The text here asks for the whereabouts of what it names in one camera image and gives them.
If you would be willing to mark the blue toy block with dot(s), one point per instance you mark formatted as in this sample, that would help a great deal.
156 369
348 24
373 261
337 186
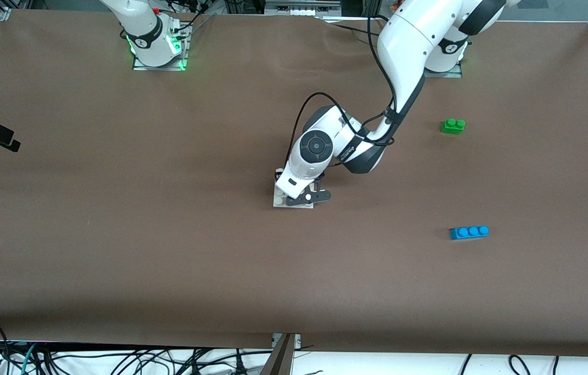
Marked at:
468 233

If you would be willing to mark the white studded base plate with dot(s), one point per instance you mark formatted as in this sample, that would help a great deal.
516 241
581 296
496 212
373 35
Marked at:
278 202

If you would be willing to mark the orange brown background object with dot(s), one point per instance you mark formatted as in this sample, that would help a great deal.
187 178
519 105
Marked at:
395 5

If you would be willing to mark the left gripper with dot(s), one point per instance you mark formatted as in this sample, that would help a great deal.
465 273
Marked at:
277 175

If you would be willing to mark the brown table cover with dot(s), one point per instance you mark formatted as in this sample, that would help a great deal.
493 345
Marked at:
169 260

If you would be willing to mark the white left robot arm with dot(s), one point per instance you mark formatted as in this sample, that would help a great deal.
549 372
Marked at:
408 36

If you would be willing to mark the small metal bracket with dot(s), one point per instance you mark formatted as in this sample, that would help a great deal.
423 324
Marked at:
296 341

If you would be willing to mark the green toy block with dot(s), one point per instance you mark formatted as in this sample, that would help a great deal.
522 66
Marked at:
452 127

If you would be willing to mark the aluminium profile post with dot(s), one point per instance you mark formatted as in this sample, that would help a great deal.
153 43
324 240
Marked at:
278 362

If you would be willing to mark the white power strip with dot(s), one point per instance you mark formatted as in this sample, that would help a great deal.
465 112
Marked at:
299 9

